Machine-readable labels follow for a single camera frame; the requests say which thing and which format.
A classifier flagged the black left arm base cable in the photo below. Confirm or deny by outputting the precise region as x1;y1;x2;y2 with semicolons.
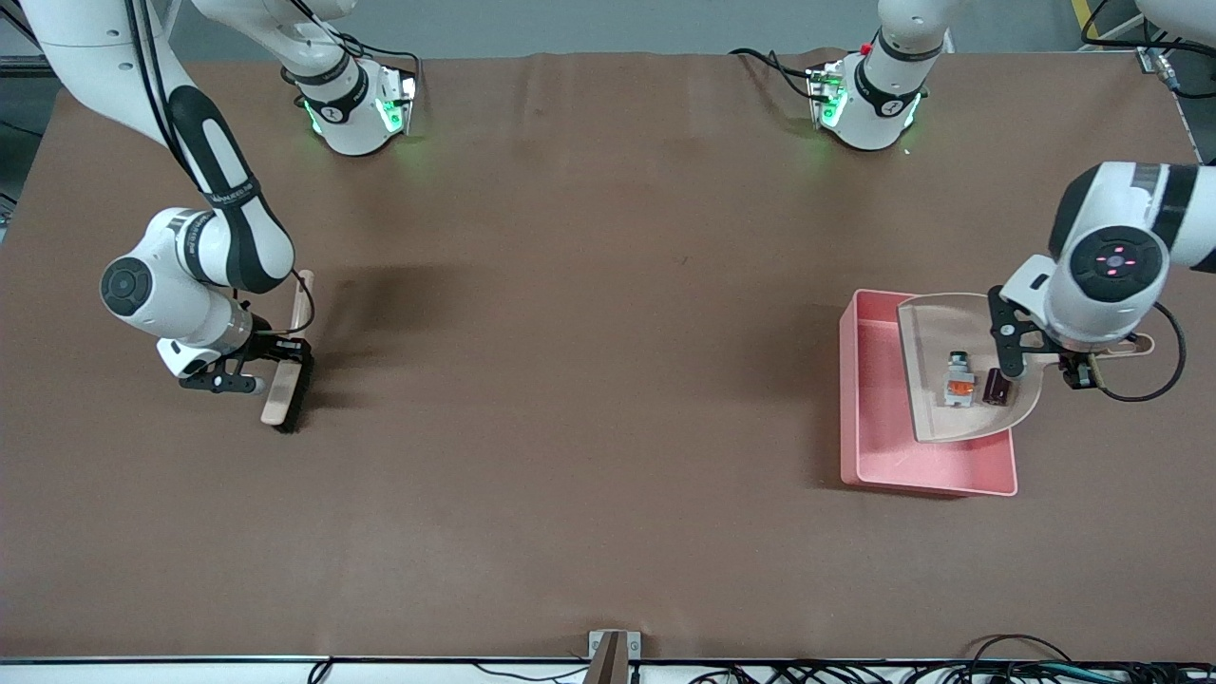
730;47;820;101

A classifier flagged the black arm base cable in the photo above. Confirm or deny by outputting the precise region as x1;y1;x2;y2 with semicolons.
730;47;820;101
328;31;425;101

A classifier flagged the pink plastic bin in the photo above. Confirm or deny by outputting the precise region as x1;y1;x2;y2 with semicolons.
839;289;1018;498

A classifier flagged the brown table mat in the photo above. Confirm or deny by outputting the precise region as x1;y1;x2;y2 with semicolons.
0;47;1216;661

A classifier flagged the aluminium frame profile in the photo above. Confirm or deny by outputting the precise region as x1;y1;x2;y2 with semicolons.
1137;19;1198;75
0;0;63;82

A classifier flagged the small white green electronic part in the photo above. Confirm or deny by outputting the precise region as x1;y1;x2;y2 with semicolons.
942;351;978;409

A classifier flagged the beige brush with black bristles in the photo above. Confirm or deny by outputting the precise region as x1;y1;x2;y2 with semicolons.
261;270;314;434

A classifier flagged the metal table edge bracket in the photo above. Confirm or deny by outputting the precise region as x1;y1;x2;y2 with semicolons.
588;630;642;684

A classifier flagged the green floor cable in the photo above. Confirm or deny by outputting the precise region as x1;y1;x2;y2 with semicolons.
1040;665;1136;684

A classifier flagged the black looped floor cable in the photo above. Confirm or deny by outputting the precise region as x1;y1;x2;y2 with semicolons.
964;634;1079;677

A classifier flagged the beige plastic dustpan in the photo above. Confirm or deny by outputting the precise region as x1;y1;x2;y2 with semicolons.
897;293;1156;445

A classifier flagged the black right arm base cable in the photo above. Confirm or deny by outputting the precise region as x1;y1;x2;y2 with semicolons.
328;31;425;101

